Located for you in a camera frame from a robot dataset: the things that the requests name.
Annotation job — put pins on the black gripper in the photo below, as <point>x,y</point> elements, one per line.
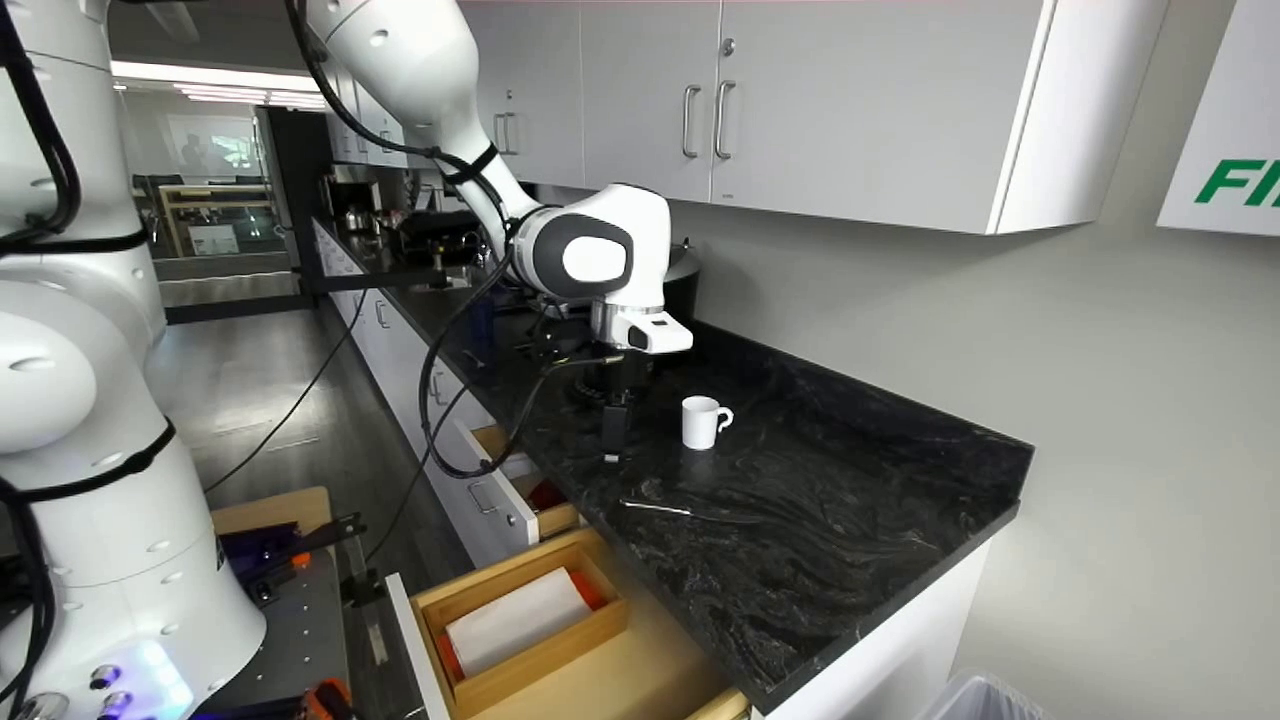
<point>612,387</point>

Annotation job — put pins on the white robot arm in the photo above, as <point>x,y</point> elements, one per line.
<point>135,612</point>

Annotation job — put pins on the robot base table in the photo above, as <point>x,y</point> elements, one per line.
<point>287,550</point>

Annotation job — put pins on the open lower drawer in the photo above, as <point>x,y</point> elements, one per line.
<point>510,511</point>

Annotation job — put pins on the white liner in drawer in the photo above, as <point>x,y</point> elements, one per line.
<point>518,620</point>

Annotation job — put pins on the open upper wooden drawer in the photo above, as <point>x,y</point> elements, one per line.
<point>622,662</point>

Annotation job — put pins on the white mug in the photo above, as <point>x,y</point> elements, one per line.
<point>702,422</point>

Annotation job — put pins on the white upper cabinets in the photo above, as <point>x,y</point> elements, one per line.
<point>984,117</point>

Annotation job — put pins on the white sign green letters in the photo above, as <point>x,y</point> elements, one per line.
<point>1231,162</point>

